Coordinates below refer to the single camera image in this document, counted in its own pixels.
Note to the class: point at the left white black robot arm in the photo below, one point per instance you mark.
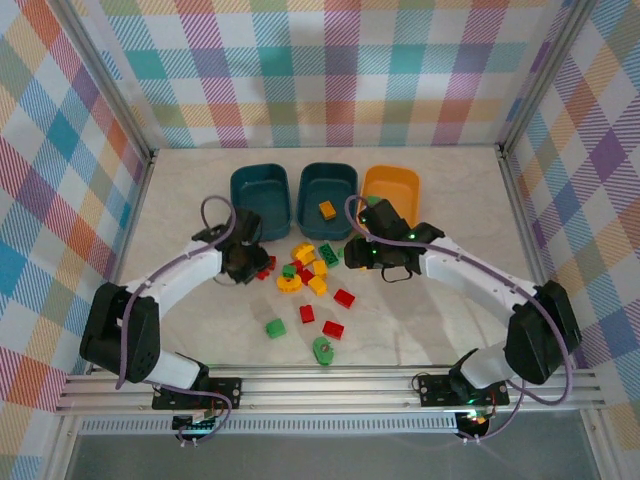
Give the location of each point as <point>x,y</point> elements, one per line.
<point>200,261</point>

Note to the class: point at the red lego brick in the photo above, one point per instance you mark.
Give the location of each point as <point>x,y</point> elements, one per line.
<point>271,263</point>
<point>307,315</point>
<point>263,275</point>
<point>306,276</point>
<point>344,298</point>
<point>333,329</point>
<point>298,265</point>

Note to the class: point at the aluminium frame post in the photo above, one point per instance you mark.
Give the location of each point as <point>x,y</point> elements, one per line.
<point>547,75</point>
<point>107,85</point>

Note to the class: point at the yellow arch lego piece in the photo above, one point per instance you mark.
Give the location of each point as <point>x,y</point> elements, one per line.
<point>302,250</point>

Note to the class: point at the small circuit board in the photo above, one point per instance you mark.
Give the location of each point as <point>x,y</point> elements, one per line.
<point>472,417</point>
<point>197,425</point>

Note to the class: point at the wide aluminium base rail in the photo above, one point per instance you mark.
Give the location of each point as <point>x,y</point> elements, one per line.
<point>325,390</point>

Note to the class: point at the teal plastic container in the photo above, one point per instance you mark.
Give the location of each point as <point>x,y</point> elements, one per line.
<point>260,195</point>
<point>320,190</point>

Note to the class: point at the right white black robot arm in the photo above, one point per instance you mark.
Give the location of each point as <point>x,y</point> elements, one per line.
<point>465,271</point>

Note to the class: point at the green round lego piece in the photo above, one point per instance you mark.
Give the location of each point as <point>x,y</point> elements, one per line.
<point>317,351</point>

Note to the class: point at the yellow round gear lego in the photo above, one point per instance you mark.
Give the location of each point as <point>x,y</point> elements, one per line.
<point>285,286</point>

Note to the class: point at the aluminium side rail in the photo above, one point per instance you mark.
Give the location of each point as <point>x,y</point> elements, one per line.
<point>131,235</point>
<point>524,225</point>

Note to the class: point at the orange plastic container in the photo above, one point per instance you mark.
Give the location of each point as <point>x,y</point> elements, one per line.
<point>395,187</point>

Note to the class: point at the long green lego brick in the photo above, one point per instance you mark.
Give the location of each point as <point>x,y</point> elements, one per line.
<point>327,253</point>

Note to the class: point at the yellow lego brick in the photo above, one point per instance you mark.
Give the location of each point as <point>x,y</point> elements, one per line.
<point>317,286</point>
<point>327,210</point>
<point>320,268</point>

